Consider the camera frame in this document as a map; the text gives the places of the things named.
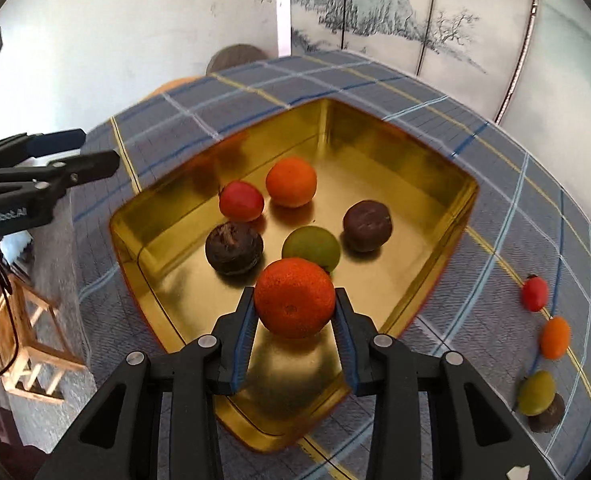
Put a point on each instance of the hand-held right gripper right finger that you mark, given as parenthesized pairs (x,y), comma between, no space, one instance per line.
(346,345)

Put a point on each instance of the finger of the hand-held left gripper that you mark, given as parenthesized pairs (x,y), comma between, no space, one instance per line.
(55,141)
(92,165)

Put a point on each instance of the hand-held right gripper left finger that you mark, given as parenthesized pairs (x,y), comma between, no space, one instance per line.
(244,340)

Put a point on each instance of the large orange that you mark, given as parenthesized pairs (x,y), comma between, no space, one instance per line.
(295,300)

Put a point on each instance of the gold metal tin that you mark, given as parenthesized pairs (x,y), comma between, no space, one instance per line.
(405,185)

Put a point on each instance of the dark brown passion fruit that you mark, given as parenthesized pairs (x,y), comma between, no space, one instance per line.
(368,226)
(550,419)
(234,249)

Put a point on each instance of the green citrus fruit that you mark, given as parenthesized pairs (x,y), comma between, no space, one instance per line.
(311,246)
(536,392)

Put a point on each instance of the round orange stool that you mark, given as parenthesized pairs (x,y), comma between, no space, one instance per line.
(178,85)

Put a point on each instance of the red tomato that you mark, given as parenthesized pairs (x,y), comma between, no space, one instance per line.
(535,294)
(241,201)

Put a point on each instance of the wooden stool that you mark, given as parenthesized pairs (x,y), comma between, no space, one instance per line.
(55,360)

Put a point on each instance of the round brown stool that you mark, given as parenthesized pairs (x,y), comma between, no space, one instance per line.
(236,57)

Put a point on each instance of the small orange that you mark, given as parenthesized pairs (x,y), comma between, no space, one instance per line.
(555,338)

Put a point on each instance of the grey plaid tablecloth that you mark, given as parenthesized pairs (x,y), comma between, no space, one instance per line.
(325,76)

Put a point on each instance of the painted folding screen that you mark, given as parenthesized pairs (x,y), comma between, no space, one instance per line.
(375,0)

